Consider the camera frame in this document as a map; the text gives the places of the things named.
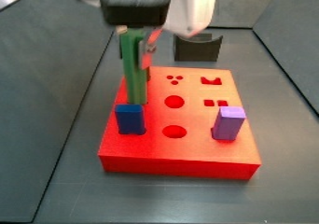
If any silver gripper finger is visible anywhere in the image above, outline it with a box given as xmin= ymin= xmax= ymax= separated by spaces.
xmin=115 ymin=25 xmax=128 ymax=59
xmin=139 ymin=28 xmax=161 ymax=70

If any green star-profile bar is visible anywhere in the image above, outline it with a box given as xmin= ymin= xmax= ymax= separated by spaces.
xmin=120 ymin=29 xmax=147 ymax=105

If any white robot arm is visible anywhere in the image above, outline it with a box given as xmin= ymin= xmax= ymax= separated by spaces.
xmin=119 ymin=0 xmax=216 ymax=69

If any black curved fixture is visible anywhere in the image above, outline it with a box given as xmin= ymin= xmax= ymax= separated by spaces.
xmin=175 ymin=33 xmax=223 ymax=62

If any blue rectangular peg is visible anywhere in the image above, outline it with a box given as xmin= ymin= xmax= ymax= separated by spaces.
xmin=115 ymin=104 xmax=145 ymax=135

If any purple rectangular peg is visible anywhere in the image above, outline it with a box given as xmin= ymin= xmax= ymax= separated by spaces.
xmin=212 ymin=106 xmax=247 ymax=141

